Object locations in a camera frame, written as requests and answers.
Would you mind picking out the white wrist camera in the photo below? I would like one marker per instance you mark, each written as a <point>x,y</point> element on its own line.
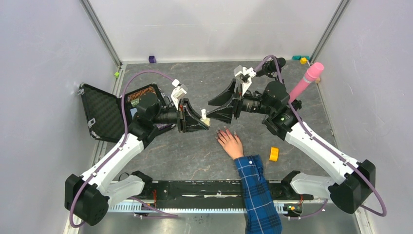
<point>178,92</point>
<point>245,75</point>

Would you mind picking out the teal block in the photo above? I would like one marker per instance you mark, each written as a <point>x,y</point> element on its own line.
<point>298,57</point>

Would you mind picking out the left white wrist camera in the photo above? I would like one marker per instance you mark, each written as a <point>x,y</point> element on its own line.
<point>178,92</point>

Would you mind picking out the small nail polish bottle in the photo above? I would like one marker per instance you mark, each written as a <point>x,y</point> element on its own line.
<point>204,117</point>

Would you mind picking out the black poker chip case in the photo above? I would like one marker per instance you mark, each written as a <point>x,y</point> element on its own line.
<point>103,109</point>

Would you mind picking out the pink foam cylinder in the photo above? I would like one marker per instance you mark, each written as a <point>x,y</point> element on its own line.
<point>311,74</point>

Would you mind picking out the purple cube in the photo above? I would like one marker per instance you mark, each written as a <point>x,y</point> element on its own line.
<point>152,59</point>

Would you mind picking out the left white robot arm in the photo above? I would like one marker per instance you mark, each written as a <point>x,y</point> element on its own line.
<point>89,196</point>

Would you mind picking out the black microphone on tripod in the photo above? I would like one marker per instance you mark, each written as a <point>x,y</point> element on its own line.
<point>272,69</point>

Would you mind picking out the person hand with painted nails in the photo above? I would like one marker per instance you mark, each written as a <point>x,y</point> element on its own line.
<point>230,143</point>

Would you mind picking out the yellow block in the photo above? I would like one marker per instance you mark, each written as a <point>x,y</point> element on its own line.
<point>274,154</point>

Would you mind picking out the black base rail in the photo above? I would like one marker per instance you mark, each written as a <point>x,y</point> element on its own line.
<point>194,194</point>

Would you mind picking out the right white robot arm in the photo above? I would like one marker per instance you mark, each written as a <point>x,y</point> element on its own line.
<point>349,182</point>

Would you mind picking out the blue plaid sleeve forearm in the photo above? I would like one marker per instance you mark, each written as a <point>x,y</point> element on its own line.
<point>261,214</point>

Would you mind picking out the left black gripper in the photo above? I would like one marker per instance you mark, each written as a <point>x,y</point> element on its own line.
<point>188,119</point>

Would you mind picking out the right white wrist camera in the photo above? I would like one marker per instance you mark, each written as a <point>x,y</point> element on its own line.
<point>245,75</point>

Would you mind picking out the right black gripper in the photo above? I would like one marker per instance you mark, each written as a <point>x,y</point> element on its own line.
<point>224,114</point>

